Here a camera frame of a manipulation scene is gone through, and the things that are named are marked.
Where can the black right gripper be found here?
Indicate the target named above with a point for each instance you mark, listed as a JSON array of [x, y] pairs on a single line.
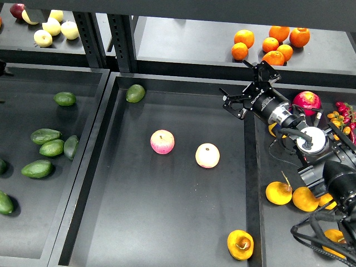
[[259, 97]]

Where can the dark green avocado tray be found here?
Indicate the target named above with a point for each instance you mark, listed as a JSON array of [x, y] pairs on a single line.
[[6, 205]]

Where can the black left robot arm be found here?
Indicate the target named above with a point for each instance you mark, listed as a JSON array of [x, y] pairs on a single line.
[[4, 70]]

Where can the yellow pear upper right tray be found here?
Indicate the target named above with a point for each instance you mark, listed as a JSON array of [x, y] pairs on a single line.
[[274, 128]]

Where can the yellow pear with long stem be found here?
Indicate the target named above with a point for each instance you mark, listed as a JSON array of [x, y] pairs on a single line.
[[279, 193]]

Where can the green avocado tray corner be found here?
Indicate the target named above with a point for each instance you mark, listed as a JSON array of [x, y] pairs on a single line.
[[135, 93]]

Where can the dark avocado cluster right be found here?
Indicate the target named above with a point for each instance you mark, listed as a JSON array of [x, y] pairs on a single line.
[[70, 147]]

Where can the green avocado cluster middle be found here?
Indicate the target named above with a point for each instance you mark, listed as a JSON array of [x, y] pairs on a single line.
[[52, 148]]

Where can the green avocado cluster lower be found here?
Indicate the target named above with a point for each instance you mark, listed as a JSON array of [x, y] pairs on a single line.
[[37, 169]]

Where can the avocado at left edge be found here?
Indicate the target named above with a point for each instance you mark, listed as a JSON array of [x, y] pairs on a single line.
[[3, 166]]

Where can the orange lower left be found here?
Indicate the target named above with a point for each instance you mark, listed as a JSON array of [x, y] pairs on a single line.
[[239, 51]]

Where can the orange front bottom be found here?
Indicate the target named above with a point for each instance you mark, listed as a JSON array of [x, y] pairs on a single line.
[[274, 58]]

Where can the small orange centre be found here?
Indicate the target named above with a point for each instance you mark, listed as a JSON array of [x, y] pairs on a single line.
[[270, 44]]

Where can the small orange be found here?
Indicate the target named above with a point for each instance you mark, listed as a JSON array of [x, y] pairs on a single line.
[[270, 44], [286, 51]]

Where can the orange top left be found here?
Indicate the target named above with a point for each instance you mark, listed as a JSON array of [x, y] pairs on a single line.
[[244, 36]]

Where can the small orange right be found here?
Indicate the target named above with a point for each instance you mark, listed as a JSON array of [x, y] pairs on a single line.
[[286, 51]]

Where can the bright red apple right tray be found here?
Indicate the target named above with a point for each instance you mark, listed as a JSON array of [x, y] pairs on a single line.
[[308, 101]]

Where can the orange top middle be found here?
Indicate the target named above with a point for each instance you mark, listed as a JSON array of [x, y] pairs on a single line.
[[280, 33]]

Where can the orange top right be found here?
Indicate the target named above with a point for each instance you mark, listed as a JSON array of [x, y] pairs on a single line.
[[299, 37]]

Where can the pale yellow pink apple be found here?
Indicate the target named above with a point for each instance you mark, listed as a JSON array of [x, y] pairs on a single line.
[[207, 155]]

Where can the cherry tomato and chili bunch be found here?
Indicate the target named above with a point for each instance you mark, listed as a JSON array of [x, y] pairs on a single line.
[[343, 117]]

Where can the red pink apple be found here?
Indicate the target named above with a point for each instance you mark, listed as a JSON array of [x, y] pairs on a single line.
[[162, 141]]

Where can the black centre tray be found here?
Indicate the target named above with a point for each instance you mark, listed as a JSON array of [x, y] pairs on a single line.
[[140, 208]]

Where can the pale yellow apple right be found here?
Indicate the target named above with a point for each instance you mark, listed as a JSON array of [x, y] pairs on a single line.
[[69, 30]]

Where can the pale yellow apple back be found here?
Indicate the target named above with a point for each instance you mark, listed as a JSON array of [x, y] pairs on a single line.
[[57, 14]]

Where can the pale yellow apple middle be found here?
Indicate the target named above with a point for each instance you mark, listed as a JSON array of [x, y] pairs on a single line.
[[52, 26]]

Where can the pale yellow apple front left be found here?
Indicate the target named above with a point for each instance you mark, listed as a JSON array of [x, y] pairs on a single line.
[[42, 38]]

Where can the yellow apple partly hidden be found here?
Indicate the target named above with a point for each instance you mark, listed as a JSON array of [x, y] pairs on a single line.
[[27, 19]]

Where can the dark red apple shelf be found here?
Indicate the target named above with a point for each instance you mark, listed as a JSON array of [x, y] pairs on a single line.
[[16, 10]]

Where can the black shelf upright post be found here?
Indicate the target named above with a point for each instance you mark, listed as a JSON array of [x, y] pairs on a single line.
[[122, 38]]

